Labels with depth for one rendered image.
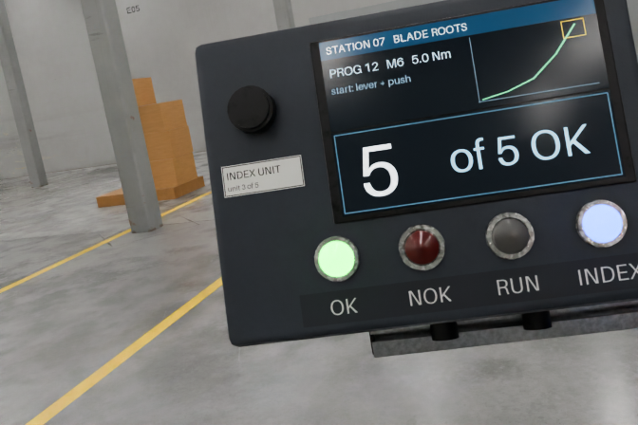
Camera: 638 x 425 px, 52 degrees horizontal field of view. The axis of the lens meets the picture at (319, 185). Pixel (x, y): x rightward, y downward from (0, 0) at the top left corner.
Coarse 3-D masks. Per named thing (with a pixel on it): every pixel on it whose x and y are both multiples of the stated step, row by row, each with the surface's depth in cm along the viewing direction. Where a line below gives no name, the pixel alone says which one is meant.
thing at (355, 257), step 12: (324, 240) 39; (336, 240) 38; (348, 240) 38; (324, 252) 38; (336, 252) 38; (348, 252) 38; (324, 264) 38; (336, 264) 38; (348, 264) 38; (324, 276) 38; (336, 276) 38; (348, 276) 38
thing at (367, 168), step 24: (336, 144) 39; (360, 144) 39; (384, 144) 39; (408, 144) 38; (336, 168) 39; (360, 168) 39; (384, 168) 39; (408, 168) 38; (360, 192) 39; (384, 192) 38; (408, 192) 38
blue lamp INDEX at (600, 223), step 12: (588, 204) 37; (600, 204) 36; (612, 204) 36; (576, 216) 37; (588, 216) 36; (600, 216) 36; (612, 216) 36; (624, 216) 36; (576, 228) 37; (588, 228) 36; (600, 228) 36; (612, 228) 36; (624, 228) 36; (588, 240) 36; (600, 240) 36; (612, 240) 36
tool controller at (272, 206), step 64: (448, 0) 39; (512, 0) 38; (576, 0) 38; (256, 64) 40; (320, 64) 40; (384, 64) 39; (448, 64) 38; (512, 64) 38; (576, 64) 37; (256, 128) 39; (320, 128) 39; (448, 128) 38; (512, 128) 38; (576, 128) 37; (256, 192) 40; (320, 192) 39; (448, 192) 38; (512, 192) 37; (576, 192) 37; (256, 256) 39; (384, 256) 38; (448, 256) 38; (576, 256) 37; (256, 320) 39; (320, 320) 38; (384, 320) 38; (448, 320) 38
